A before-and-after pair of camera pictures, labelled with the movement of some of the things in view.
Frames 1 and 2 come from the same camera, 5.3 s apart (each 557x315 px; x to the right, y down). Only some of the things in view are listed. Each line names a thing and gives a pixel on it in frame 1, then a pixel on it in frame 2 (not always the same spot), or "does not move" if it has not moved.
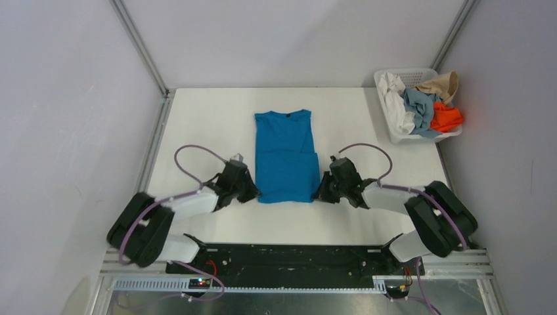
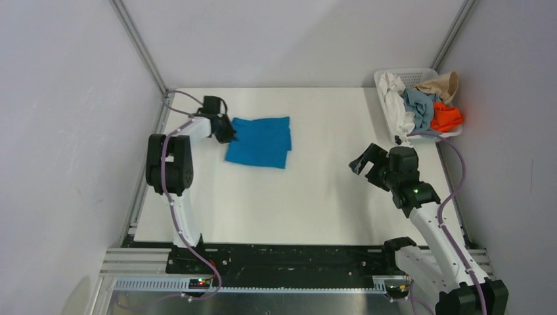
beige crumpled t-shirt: (445, 85) does not move
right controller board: (399, 291) does not move
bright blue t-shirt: (287, 165) → (261, 142)
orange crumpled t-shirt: (445, 119) does not move
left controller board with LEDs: (199, 283) does not move
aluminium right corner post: (453, 35) does not move
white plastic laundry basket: (410, 77) does not move
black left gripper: (253, 191) → (229, 136)
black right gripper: (322, 193) → (376, 154)
